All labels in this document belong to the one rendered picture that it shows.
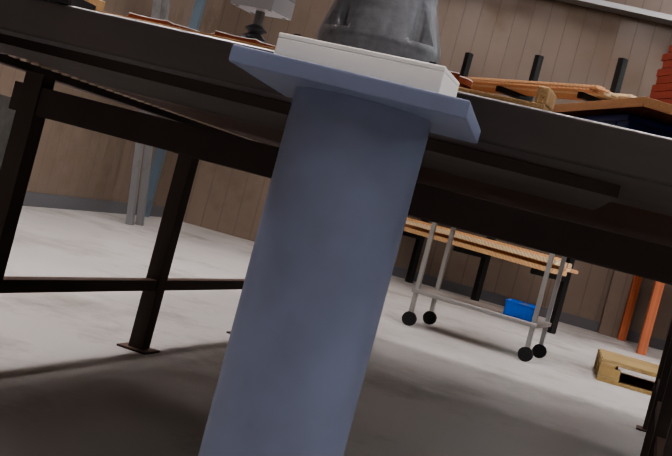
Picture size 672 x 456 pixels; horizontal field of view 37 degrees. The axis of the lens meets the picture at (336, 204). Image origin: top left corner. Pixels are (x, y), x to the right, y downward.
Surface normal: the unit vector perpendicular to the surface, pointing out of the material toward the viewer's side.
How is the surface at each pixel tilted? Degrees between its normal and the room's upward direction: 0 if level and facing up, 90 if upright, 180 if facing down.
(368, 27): 77
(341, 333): 90
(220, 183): 90
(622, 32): 90
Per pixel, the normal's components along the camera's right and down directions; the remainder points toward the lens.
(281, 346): -0.25, -0.06
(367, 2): -0.27, -0.30
